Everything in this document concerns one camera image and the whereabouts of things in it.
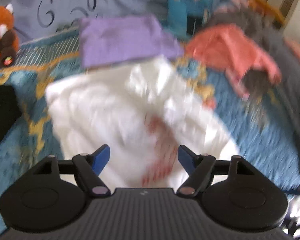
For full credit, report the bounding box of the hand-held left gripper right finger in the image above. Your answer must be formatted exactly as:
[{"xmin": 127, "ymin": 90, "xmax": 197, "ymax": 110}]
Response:
[{"xmin": 177, "ymin": 144, "xmax": 255, "ymax": 197}]

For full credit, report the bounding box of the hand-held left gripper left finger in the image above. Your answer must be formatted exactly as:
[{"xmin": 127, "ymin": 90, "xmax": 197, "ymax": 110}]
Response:
[{"xmin": 33, "ymin": 144, "xmax": 111, "ymax": 197}]

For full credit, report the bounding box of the white garment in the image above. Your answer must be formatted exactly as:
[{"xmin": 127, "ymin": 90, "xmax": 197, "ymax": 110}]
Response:
[{"xmin": 45, "ymin": 56, "xmax": 241, "ymax": 188}]

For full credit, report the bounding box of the blue quilt with gold print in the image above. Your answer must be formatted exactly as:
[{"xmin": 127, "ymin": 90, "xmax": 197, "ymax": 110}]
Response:
[{"xmin": 0, "ymin": 26, "xmax": 300, "ymax": 233}]

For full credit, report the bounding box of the black folded garment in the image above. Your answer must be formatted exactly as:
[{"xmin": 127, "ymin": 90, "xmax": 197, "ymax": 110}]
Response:
[{"xmin": 0, "ymin": 85, "xmax": 22, "ymax": 153}]

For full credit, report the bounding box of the coral orange garment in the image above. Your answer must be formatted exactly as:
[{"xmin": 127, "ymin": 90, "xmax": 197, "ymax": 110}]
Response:
[{"xmin": 185, "ymin": 23, "xmax": 282, "ymax": 100}]

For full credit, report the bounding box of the purple folded garment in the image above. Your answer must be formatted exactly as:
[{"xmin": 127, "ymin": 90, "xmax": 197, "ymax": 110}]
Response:
[{"xmin": 79, "ymin": 14, "xmax": 185, "ymax": 68}]

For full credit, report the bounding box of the grey-blue bed sheet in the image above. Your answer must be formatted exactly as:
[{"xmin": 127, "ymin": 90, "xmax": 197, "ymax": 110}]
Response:
[{"xmin": 265, "ymin": 27, "xmax": 300, "ymax": 178}]

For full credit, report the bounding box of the grey garment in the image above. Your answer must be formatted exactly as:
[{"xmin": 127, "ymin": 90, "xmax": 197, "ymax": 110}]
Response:
[{"xmin": 209, "ymin": 6, "xmax": 287, "ymax": 98}]

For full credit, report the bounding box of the blue cartoon cushion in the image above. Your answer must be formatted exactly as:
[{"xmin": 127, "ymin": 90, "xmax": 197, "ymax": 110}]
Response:
[{"xmin": 166, "ymin": 0, "xmax": 248, "ymax": 37}]

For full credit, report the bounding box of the grey-blue pillow with script print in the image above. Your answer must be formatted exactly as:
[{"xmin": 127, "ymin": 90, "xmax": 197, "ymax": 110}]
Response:
[{"xmin": 9, "ymin": 0, "xmax": 171, "ymax": 42}]

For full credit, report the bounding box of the red panda plush toy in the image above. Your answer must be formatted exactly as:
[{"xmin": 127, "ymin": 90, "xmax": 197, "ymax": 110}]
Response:
[{"xmin": 0, "ymin": 4, "xmax": 20, "ymax": 75}]

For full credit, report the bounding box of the orange basket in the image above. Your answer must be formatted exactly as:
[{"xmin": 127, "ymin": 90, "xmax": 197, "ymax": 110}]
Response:
[{"xmin": 247, "ymin": 0, "xmax": 286, "ymax": 23}]

